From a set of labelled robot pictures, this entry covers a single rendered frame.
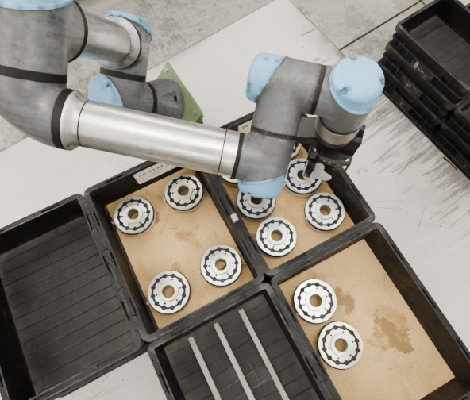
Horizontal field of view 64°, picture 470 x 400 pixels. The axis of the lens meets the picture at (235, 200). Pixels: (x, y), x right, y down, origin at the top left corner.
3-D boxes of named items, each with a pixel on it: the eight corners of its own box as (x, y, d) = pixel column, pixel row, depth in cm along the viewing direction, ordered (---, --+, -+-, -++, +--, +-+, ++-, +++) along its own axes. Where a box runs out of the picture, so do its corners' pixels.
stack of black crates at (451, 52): (360, 92, 193) (394, 24, 150) (403, 64, 198) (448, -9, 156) (416, 148, 181) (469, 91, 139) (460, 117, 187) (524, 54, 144)
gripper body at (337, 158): (343, 175, 76) (360, 153, 64) (302, 164, 77) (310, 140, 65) (351, 142, 78) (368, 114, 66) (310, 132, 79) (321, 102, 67)
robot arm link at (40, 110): (-39, 144, 55) (285, 209, 58) (-41, 66, 51) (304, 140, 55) (6, 132, 66) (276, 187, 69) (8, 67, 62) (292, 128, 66)
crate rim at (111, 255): (85, 194, 94) (81, 190, 91) (192, 144, 98) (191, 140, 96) (147, 344, 81) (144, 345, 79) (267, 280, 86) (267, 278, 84)
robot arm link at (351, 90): (333, 44, 52) (394, 57, 52) (319, 87, 63) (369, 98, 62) (321, 92, 51) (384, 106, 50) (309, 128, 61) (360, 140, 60)
